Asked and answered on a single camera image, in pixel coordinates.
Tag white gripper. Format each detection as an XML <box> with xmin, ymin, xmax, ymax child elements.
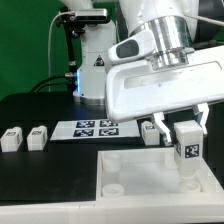
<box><xmin>105</xmin><ymin>29</ymin><xmax>224</xmax><ymax>146</ymax></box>

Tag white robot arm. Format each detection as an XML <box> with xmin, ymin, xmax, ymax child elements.
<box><xmin>78</xmin><ymin>0</ymin><xmax>224</xmax><ymax>144</ymax></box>

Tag white sheet with markers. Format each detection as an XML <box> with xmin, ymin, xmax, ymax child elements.
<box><xmin>51</xmin><ymin>119</ymin><xmax>140</xmax><ymax>140</ymax></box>

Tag white square tabletop tray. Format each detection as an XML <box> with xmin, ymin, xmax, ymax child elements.
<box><xmin>96</xmin><ymin>148</ymin><xmax>224</xmax><ymax>199</ymax></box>

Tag white U-shaped fence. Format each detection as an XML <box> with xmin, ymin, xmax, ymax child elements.
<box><xmin>0</xmin><ymin>193</ymin><xmax>224</xmax><ymax>224</ymax></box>

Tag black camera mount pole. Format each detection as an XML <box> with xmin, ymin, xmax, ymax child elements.
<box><xmin>56</xmin><ymin>14</ymin><xmax>85</xmax><ymax>74</ymax></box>

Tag grey mounted camera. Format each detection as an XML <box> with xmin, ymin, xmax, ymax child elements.
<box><xmin>75</xmin><ymin>9</ymin><xmax>108</xmax><ymax>23</ymax></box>

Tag black cables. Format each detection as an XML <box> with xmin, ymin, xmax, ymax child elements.
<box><xmin>29</xmin><ymin>73</ymin><xmax>80</xmax><ymax>94</ymax></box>

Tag white thin cable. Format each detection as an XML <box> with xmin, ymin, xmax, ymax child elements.
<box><xmin>47</xmin><ymin>11</ymin><xmax>76</xmax><ymax>93</ymax></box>

